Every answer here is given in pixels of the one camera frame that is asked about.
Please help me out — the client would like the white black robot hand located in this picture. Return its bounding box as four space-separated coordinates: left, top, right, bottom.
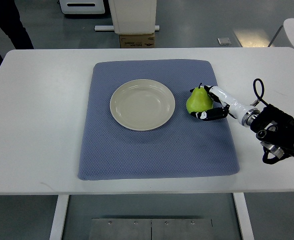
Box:
190 85 259 127

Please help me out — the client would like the green pear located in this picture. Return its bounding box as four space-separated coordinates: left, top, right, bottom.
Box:
186 83 214 114

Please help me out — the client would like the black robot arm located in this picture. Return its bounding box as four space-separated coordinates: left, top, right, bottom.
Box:
245 78 294 165

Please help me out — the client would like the small grey floor plate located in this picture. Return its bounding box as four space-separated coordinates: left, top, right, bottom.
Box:
217 37 232 46

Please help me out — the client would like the cream round plate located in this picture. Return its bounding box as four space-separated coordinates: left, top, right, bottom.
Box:
109 79 176 131

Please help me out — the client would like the blue textured mat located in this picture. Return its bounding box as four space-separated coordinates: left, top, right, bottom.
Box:
78 59 240 181

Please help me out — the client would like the right white table leg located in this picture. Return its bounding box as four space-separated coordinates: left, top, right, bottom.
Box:
232 192 255 240

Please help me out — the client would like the white table leg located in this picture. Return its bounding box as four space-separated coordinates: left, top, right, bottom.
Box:
232 192 255 240
49 194 69 240

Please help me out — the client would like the brown cardboard box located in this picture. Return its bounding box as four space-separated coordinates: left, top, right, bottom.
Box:
119 33 155 49

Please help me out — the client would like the white cabinet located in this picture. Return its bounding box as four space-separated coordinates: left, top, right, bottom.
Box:
94 0 160 35

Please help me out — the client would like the white machine with slot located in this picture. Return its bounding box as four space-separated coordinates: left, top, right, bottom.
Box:
58 0 105 15

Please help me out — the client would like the left white table leg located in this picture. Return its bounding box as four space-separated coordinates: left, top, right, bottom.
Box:
49 194 69 240

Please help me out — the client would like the person in dark trousers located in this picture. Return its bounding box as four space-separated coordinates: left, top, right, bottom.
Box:
0 0 34 66

